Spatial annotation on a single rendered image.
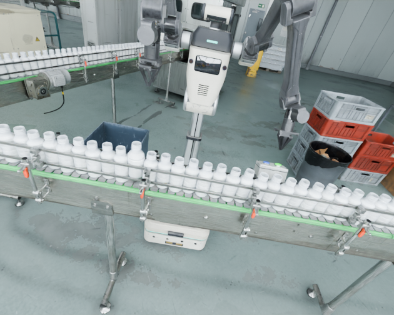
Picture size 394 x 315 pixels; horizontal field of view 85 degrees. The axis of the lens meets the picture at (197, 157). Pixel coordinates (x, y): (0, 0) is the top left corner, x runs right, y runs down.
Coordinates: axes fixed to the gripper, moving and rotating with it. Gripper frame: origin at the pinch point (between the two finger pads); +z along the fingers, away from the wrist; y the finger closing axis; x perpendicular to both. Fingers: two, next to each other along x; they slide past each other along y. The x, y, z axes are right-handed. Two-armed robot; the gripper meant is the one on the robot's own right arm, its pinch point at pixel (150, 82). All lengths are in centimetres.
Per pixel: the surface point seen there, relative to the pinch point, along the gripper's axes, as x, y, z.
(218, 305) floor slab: 60, 17, 140
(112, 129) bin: -34, -42, 49
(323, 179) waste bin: 172, -105, 101
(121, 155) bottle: -6.4, 16.8, 26.5
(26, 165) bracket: -39, 26, 32
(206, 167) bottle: 28.2, 17.0, 24.7
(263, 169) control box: 57, 3, 30
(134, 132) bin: -19, -42, 48
